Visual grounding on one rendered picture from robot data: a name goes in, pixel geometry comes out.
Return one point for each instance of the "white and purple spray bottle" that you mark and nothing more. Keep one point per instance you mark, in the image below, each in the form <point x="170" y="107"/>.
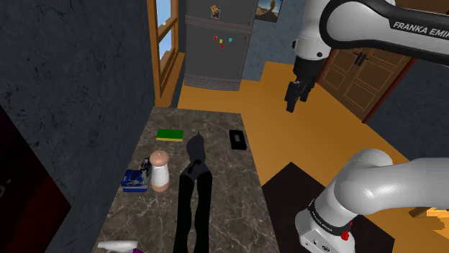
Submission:
<point x="117" y="246"/>

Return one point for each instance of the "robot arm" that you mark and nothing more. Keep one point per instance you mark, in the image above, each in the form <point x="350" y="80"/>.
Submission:
<point x="368" y="185"/>

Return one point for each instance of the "large black pliers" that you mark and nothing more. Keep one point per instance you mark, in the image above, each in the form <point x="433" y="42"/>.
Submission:
<point x="194" y="196"/>

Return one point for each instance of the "blue and white stapler box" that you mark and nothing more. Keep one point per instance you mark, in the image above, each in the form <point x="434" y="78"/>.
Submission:
<point x="134" y="180"/>

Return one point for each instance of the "black rectangular box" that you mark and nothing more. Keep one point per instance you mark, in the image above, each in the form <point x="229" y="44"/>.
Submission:
<point x="237" y="139"/>

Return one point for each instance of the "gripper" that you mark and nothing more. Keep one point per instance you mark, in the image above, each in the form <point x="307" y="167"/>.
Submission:
<point x="304" y="70"/>

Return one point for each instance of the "green and yellow sponge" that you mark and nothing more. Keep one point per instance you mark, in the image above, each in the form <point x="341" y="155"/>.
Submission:
<point x="169" y="134"/>

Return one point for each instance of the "brown panelled door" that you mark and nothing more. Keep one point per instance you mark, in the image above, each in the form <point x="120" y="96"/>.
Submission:
<point x="361" y="82"/>

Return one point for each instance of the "grey refrigerator with magnets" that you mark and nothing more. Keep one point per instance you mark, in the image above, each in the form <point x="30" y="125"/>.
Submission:
<point x="215" y="59"/>

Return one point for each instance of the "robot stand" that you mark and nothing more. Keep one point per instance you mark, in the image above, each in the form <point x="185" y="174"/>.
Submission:
<point x="291" y="196"/>

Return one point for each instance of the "white and tan pepper mill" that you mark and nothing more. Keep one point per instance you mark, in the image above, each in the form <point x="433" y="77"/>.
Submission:
<point x="159" y="173"/>

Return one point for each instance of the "wall picture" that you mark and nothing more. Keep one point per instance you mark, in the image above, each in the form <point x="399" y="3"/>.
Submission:
<point x="268" y="9"/>

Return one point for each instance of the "wooden framed window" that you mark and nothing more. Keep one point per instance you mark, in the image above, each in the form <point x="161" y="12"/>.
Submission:
<point x="165" y="52"/>

